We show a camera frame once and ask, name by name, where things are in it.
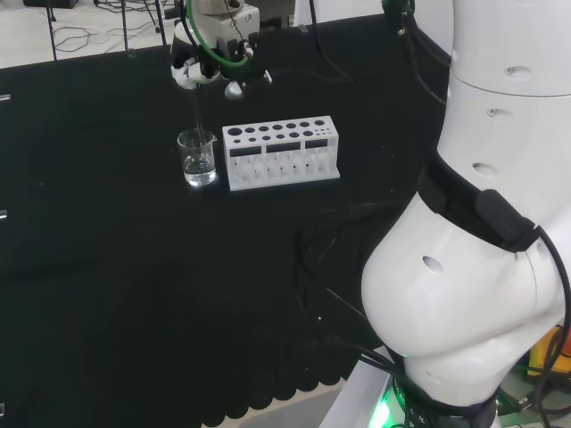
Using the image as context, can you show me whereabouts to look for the black tripod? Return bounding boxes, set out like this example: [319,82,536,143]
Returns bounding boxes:
[22,0,164,62]

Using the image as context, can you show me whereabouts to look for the small clear glass beaker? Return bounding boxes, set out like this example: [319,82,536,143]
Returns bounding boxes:
[176,128,219,188]

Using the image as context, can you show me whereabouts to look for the white test tube rack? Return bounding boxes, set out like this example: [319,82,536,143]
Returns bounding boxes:
[221,115,342,193]

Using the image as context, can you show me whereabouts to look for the black bench cloth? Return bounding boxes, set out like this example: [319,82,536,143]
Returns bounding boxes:
[0,12,452,428]

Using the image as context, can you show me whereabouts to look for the yellow stop button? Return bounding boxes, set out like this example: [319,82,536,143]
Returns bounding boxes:
[527,324,571,376]

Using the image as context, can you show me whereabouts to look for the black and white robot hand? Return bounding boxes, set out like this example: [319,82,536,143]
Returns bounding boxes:
[170,17,274,101]

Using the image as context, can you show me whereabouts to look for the black cable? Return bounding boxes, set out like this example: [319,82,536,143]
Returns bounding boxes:
[534,225,571,428]
[264,0,356,86]
[294,201,405,374]

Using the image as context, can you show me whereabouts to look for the green cable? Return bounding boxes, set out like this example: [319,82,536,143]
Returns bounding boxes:
[186,0,257,78]

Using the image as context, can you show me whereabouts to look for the clear glass rod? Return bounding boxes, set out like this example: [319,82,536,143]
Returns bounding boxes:
[192,86,207,148]

